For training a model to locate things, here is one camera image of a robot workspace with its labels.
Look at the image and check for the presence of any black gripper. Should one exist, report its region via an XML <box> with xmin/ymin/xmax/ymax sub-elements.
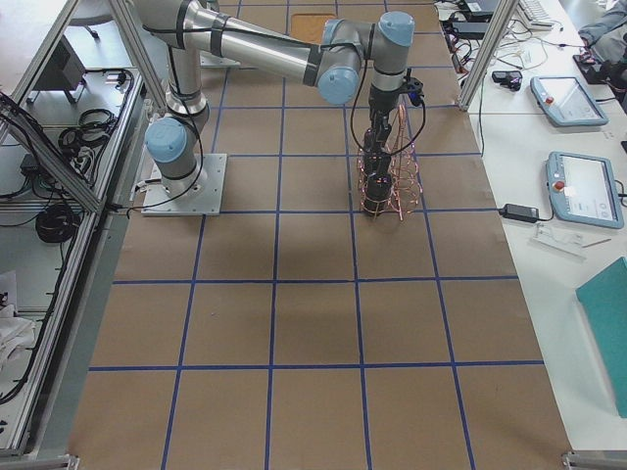
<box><xmin>362</xmin><ymin>83</ymin><xmax>424</xmax><ymax>153</ymax></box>

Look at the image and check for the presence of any dark wine bottle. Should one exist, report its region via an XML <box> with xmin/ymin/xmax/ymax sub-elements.
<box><xmin>362</xmin><ymin>151</ymin><xmax>391</xmax><ymax>176</ymax></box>
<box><xmin>362</xmin><ymin>170</ymin><xmax>393</xmax><ymax>216</ymax></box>

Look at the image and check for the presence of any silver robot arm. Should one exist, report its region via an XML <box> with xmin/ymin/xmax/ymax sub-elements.
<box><xmin>133</xmin><ymin>1</ymin><xmax>422</xmax><ymax>202</ymax></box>

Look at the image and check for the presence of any wooden tray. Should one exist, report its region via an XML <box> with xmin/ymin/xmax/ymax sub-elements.
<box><xmin>289</xmin><ymin>13</ymin><xmax>336</xmax><ymax>43</ymax></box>

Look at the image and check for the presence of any black power adapter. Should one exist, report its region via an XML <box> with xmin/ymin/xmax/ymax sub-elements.
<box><xmin>499</xmin><ymin>204</ymin><xmax>540</xmax><ymax>223</ymax></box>

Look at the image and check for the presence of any blue teach pendant far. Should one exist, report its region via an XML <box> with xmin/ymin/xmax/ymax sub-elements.
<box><xmin>530</xmin><ymin>76</ymin><xmax>608</xmax><ymax>127</ymax></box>

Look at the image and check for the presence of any blue teach pendant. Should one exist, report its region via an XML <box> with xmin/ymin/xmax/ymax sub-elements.
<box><xmin>530</xmin><ymin>76</ymin><xmax>608</xmax><ymax>127</ymax></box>
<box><xmin>546</xmin><ymin>152</ymin><xmax>624</xmax><ymax>229</ymax></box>

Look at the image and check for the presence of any blue teach pendant near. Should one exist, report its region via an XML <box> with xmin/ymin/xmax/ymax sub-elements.
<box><xmin>546</xmin><ymin>152</ymin><xmax>624</xmax><ymax>229</ymax></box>

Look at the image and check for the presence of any copper wire wine basket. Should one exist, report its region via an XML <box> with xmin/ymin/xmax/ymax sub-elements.
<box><xmin>357</xmin><ymin>104</ymin><xmax>422</xmax><ymax>220</ymax></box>

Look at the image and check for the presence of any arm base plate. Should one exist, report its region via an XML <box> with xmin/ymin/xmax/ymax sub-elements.
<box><xmin>141</xmin><ymin>154</ymin><xmax>227</xmax><ymax>216</ymax></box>

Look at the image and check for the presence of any aluminium frame post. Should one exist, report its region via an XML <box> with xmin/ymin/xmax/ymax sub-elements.
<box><xmin>458</xmin><ymin>0</ymin><xmax>517</xmax><ymax>112</ymax></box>

